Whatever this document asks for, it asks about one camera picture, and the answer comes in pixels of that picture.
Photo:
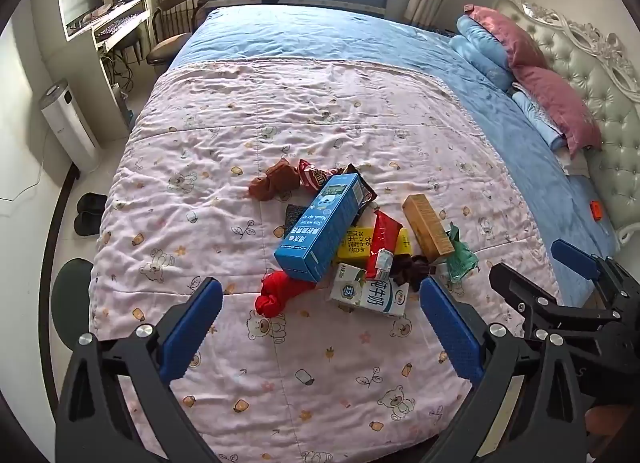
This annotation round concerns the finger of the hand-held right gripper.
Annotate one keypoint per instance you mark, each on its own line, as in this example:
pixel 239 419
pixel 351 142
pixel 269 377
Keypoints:
pixel 530 295
pixel 575 255

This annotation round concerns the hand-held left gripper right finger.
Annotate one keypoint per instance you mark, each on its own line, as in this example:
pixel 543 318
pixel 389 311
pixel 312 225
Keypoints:
pixel 450 328

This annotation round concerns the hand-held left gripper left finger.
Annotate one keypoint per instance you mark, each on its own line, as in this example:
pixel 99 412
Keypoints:
pixel 192 328

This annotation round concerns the green wrapper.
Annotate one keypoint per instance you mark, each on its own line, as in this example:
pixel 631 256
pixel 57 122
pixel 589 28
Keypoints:
pixel 462 258

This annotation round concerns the gold cosmetics box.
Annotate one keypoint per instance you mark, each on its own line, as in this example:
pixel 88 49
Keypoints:
pixel 425 225

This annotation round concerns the small orange device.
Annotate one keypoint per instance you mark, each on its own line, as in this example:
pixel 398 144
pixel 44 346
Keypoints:
pixel 595 209

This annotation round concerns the dark brown sock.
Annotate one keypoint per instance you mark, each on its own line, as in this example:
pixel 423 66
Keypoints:
pixel 410 268

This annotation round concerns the white milk carton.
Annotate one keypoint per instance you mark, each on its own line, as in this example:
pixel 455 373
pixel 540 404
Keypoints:
pixel 370 295

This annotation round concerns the red sock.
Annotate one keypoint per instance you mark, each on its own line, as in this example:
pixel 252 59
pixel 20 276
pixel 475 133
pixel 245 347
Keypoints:
pixel 277 293

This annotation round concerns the red snack packet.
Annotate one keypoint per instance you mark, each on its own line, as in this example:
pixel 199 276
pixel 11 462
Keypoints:
pixel 384 233

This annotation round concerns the dark round stool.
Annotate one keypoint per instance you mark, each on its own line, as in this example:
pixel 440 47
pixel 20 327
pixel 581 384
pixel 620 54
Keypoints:
pixel 70 303

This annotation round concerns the yellow box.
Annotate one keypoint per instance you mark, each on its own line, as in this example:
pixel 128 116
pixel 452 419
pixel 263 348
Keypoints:
pixel 356 245

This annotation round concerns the folded light blue quilt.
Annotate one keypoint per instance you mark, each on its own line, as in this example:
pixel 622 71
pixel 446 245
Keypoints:
pixel 537 118

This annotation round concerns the black slipper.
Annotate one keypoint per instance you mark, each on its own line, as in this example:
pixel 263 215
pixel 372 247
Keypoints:
pixel 87 224
pixel 92 203

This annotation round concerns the dark grey sock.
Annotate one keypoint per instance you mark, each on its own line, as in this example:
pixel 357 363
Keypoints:
pixel 295 218

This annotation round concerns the pink pillow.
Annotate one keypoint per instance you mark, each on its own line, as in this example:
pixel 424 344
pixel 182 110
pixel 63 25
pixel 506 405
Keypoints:
pixel 510 38
pixel 560 103

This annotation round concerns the blue cardboard box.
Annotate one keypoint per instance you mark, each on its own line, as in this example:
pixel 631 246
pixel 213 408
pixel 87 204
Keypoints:
pixel 320 228

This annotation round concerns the light brown sock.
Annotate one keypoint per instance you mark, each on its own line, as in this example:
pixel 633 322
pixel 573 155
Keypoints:
pixel 277 178

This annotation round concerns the tufted green headboard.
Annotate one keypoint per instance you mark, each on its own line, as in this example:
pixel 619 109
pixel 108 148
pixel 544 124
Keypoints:
pixel 600 78

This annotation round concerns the pink printed quilt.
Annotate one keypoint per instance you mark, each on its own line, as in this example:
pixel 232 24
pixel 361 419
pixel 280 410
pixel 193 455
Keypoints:
pixel 225 143

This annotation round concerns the red crumpled snack bag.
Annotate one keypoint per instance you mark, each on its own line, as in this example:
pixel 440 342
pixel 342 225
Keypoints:
pixel 315 175

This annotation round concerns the blue pillows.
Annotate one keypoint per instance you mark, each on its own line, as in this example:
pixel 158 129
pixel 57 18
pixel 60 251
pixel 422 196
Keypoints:
pixel 480 50

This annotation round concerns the white air purifier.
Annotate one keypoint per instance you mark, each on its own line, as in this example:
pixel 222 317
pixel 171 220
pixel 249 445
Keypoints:
pixel 67 123

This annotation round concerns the brown curved chair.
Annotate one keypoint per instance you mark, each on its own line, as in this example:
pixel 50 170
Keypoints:
pixel 175 38

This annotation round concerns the blue bed blanket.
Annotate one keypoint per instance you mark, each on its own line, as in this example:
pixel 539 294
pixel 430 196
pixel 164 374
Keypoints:
pixel 350 33

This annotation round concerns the computer keyboard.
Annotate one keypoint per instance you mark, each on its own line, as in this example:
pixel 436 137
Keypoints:
pixel 117 24

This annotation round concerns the white desk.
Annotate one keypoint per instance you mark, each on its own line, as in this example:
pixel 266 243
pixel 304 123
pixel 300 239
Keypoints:
pixel 125 18

